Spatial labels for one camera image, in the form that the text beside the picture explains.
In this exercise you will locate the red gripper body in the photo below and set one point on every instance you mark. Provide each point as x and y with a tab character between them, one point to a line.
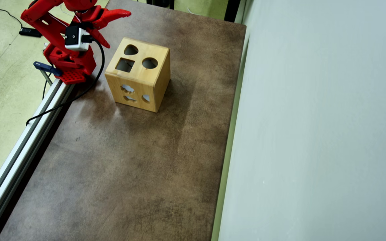
96	17

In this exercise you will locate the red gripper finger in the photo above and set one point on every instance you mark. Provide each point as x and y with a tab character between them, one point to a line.
112	14
100	38

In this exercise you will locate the red robot arm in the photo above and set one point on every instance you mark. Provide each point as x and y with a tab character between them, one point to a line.
75	65

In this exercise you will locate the black furniture base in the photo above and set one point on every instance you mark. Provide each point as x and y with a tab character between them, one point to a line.
160	3

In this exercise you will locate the wooden shape sorter box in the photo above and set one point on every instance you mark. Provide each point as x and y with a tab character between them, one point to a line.
138	77

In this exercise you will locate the black power adapter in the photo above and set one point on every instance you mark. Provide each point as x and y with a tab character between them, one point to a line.
28	32

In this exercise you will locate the blue clamp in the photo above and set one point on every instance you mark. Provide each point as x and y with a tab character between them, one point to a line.
47	68

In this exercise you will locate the black furniture leg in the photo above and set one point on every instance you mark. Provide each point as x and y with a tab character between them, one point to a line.
232	10

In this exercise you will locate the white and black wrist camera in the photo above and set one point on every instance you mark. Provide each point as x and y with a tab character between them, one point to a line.
75	38

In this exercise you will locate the aluminium profile rail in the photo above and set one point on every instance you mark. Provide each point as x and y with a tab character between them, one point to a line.
18	157

